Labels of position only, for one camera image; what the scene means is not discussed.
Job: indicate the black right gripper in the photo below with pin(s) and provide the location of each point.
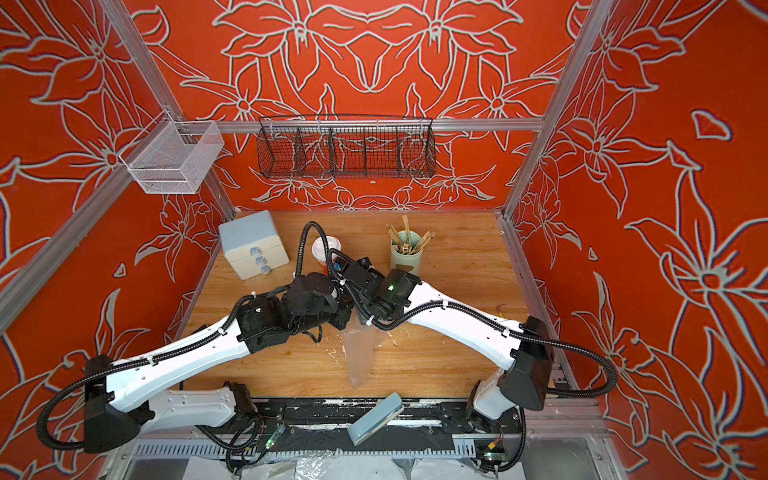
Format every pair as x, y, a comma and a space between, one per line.
364, 312

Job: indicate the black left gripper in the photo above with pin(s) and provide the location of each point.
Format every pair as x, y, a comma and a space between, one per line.
342, 322

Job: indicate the red milk tea cup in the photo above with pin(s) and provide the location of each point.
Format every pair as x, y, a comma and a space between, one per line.
319, 250

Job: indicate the clear plastic carrier bag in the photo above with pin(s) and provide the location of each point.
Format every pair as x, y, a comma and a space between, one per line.
359, 344

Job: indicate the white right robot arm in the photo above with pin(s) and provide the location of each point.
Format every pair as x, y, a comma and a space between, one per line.
523, 352

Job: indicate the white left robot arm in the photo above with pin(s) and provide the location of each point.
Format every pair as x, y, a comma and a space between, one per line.
124, 398

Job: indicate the wooden stir sticks bundle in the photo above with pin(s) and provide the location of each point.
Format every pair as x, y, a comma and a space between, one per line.
405, 249

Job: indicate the mint green tin canister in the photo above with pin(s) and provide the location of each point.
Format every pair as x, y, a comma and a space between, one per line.
410, 262

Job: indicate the white mini drawer box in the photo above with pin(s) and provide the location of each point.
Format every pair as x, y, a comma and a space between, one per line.
252, 246

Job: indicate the light blue foot pedal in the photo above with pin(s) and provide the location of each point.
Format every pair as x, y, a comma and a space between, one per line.
375, 419

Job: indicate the black wire wall basket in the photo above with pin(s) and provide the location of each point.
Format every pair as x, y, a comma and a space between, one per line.
354, 147

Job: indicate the white wire mesh basket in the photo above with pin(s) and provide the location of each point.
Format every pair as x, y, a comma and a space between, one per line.
173, 157

